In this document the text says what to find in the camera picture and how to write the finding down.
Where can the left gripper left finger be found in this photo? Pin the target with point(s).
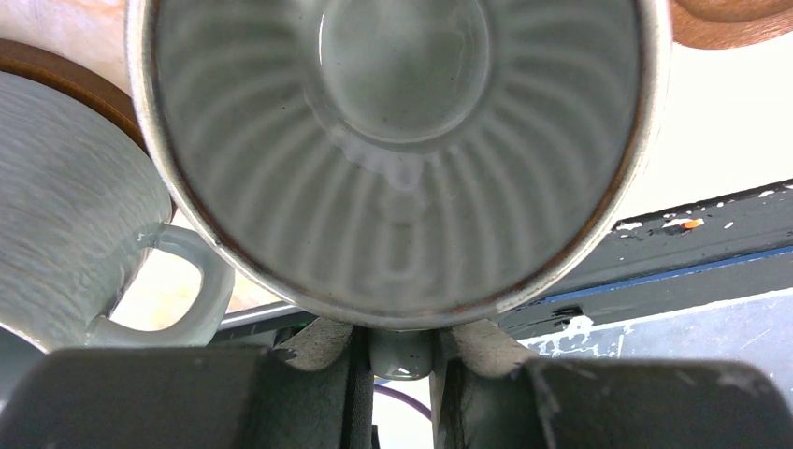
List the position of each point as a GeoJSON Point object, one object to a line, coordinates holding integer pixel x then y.
{"type": "Point", "coordinates": [312, 391]}

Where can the aluminium frame rail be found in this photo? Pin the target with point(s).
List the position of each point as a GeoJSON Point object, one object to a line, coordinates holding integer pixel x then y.
{"type": "Point", "coordinates": [260, 320]}

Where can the brown wooden coaster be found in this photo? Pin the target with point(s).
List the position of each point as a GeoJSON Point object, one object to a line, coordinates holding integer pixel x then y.
{"type": "Point", "coordinates": [728, 24]}
{"type": "Point", "coordinates": [73, 80]}

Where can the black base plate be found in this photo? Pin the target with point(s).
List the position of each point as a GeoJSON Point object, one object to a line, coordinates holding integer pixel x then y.
{"type": "Point", "coordinates": [650, 247]}

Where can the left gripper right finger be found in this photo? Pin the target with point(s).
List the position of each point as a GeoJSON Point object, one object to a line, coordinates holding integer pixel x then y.
{"type": "Point", "coordinates": [489, 391]}

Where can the striped white grey cup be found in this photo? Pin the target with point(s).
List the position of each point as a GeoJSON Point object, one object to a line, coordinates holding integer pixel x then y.
{"type": "Point", "coordinates": [400, 165]}

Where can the grey blue mug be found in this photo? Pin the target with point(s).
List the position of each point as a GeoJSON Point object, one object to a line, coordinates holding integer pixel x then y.
{"type": "Point", "coordinates": [81, 207]}

